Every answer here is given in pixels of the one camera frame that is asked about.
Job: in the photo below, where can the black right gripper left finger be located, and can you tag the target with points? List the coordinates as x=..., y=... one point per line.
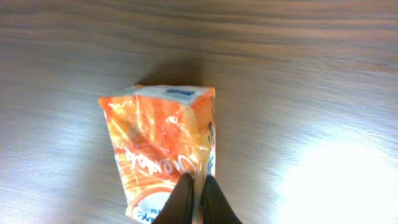
x=178, y=209

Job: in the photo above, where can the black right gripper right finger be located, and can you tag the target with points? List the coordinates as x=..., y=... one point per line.
x=215, y=207

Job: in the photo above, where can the orange tissue pack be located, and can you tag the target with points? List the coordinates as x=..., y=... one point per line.
x=159, y=133

